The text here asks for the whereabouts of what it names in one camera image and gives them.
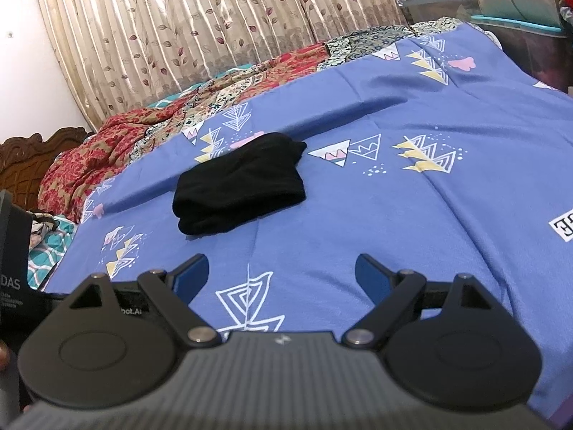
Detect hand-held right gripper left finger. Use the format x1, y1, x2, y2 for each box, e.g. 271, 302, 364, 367
66, 253, 221, 347

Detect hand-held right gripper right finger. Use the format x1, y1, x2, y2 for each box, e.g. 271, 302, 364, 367
343, 253, 501, 347

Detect black pants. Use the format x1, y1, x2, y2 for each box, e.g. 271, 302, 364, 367
172, 132, 308, 236

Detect teal patterned cloth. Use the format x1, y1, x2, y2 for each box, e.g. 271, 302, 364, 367
27, 212, 78, 290

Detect blue printed bedsheet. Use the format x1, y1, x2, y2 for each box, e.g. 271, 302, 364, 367
45, 22, 573, 418

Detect carved wooden headboard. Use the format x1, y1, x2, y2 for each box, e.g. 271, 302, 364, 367
0, 126, 93, 212

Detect red floral patchwork quilt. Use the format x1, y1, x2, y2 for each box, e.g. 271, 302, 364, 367
38, 17, 462, 225

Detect beige leaf print curtain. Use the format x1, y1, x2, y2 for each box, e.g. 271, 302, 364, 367
31, 0, 413, 134

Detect storage box with teal lid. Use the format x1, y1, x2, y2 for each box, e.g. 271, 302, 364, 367
470, 13, 573, 93

